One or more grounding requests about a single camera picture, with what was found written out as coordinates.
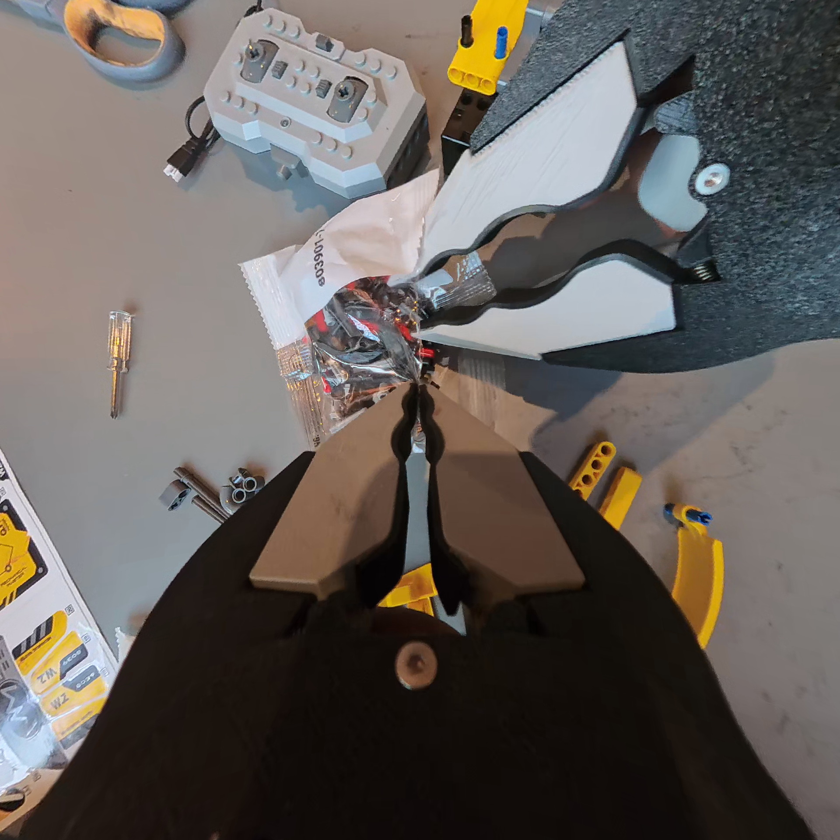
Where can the yellow and black sticker sheet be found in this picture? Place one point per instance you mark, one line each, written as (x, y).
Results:
(33, 590)

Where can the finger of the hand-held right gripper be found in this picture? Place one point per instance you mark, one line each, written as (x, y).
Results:
(538, 157)
(590, 315)

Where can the clear bag of black pins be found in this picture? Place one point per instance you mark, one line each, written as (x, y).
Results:
(341, 315)

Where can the partly built brick robot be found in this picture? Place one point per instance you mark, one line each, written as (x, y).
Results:
(472, 65)

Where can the grey and yellow scissors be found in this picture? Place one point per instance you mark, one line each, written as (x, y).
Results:
(167, 59)

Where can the grey battery box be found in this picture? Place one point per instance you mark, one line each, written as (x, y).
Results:
(367, 157)

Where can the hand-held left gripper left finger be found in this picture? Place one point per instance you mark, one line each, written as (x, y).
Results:
(315, 525)

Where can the yellow curved panel, blue pin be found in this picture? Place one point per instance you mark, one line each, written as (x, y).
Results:
(699, 577)

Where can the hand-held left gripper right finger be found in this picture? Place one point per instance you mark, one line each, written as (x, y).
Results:
(512, 525)

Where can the grey double pin connector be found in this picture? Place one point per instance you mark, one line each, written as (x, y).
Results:
(239, 493)

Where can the grey desk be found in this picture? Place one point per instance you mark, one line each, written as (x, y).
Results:
(98, 229)

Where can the light grey two-hole connector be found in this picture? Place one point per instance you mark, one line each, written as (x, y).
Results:
(169, 487)

